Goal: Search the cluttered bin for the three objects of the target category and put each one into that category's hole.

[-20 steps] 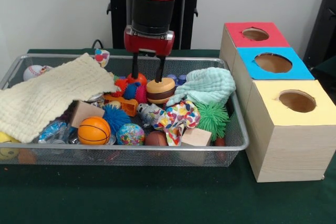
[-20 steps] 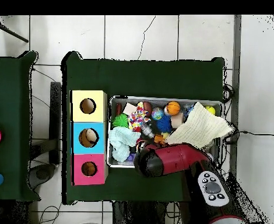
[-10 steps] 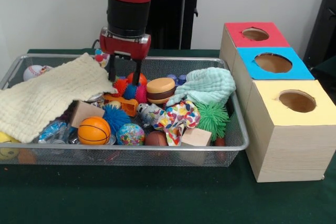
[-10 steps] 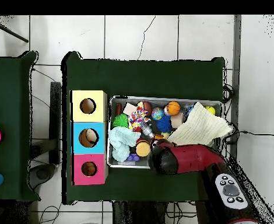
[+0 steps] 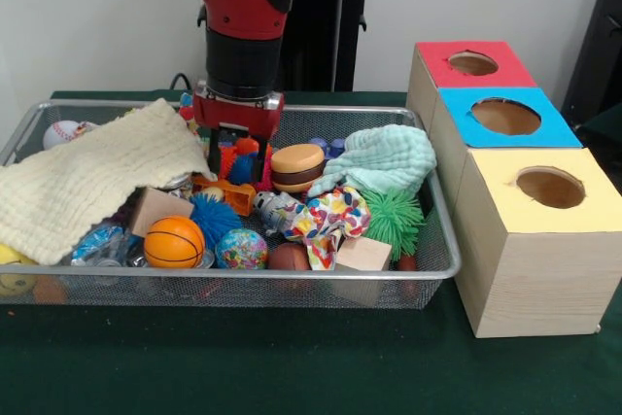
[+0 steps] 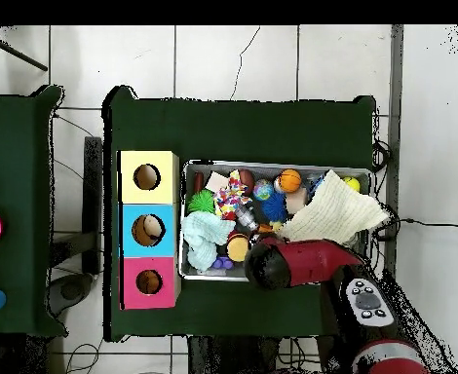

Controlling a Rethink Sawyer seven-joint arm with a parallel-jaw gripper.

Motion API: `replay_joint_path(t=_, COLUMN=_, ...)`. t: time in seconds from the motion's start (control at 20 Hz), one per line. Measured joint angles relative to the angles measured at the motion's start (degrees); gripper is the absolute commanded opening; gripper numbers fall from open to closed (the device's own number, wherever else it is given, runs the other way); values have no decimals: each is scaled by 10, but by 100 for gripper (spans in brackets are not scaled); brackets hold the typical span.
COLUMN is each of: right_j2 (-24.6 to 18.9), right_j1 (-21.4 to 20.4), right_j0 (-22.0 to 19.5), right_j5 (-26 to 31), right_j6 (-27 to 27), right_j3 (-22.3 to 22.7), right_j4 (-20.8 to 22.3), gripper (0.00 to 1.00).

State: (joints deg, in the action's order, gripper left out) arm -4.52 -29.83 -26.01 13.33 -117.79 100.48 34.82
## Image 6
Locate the mint green waffle cloth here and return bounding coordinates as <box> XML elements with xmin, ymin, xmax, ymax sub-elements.
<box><xmin>179</xmin><ymin>209</ymin><xmax>237</xmax><ymax>273</ymax></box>

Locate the striped wooden burger toy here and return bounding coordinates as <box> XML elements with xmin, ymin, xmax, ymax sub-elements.
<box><xmin>225</xmin><ymin>232</ymin><xmax>250</xmax><ymax>263</ymax></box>

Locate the wooden three-hole box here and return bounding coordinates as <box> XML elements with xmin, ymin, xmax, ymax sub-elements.
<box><xmin>117</xmin><ymin>149</ymin><xmax>182</xmax><ymax>311</ymax></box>

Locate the colourful patterned cloth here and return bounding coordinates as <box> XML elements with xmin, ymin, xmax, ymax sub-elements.
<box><xmin>212</xmin><ymin>169</ymin><xmax>252</xmax><ymax>221</ymax></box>

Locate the plain wooden cube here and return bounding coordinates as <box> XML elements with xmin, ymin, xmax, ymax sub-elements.
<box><xmin>204</xmin><ymin>169</ymin><xmax>231</xmax><ymax>195</ymax></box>

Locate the green spiky ball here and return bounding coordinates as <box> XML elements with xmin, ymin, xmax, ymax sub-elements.
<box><xmin>186</xmin><ymin>189</ymin><xmax>216</xmax><ymax>214</ymax></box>

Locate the brown football toy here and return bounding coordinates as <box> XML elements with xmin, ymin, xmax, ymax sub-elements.
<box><xmin>239</xmin><ymin>168</ymin><xmax>255</xmax><ymax>196</ymax></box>

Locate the globe print ball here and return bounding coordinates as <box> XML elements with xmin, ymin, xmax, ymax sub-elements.
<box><xmin>251</xmin><ymin>178</ymin><xmax>275</xmax><ymax>202</ymax></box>

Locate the blue spiky ball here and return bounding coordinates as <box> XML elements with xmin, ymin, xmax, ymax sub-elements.
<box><xmin>259</xmin><ymin>191</ymin><xmax>288</xmax><ymax>223</ymax></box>

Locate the orange basketball toy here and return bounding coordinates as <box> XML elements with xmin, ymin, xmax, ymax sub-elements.
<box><xmin>277</xmin><ymin>168</ymin><xmax>303</xmax><ymax>194</ymax></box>

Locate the dark green tablecloth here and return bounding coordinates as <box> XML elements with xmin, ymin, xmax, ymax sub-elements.
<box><xmin>101</xmin><ymin>85</ymin><xmax>377</xmax><ymax>343</ymax></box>
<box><xmin>0</xmin><ymin>85</ymin><xmax>68</xmax><ymax>338</ymax></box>

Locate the cream waffle cloth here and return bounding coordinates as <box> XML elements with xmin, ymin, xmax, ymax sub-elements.
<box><xmin>277</xmin><ymin>168</ymin><xmax>390</xmax><ymax>245</ymax></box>

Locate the black stand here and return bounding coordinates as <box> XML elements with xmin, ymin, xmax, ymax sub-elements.
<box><xmin>48</xmin><ymin>135</ymin><xmax>104</xmax><ymax>318</ymax></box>

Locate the black tripod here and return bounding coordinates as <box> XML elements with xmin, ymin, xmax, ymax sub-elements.
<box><xmin>0</xmin><ymin>25</ymin><xmax>50</xmax><ymax>73</ymax></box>

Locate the shallow wire mesh bin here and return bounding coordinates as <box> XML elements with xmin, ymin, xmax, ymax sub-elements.
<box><xmin>178</xmin><ymin>159</ymin><xmax>373</xmax><ymax>288</ymax></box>

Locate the black cable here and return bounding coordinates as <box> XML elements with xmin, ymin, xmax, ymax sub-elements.
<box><xmin>372</xmin><ymin>215</ymin><xmax>458</xmax><ymax>243</ymax></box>

